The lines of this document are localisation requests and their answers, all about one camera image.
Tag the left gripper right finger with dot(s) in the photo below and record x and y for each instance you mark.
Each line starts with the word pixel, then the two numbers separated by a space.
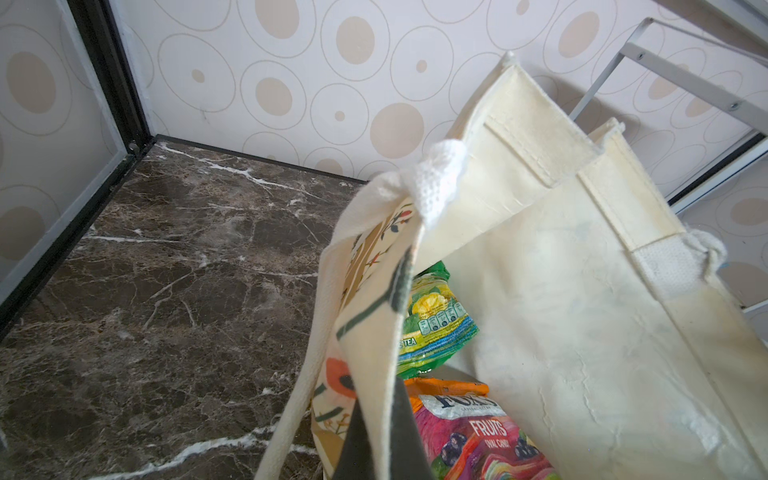
pixel 407 458

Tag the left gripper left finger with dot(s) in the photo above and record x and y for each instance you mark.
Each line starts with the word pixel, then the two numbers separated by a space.
pixel 356 460

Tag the orange pink snack bag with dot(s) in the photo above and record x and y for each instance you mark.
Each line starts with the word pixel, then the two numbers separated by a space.
pixel 467 435

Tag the green yellow snack bag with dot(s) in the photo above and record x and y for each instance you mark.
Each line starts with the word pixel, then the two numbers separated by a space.
pixel 436 326

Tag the cream canvas grocery bag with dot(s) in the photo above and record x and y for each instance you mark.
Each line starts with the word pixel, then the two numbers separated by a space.
pixel 604 330

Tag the white wooden two-tier shelf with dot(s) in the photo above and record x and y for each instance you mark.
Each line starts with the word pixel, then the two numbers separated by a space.
pixel 730 164

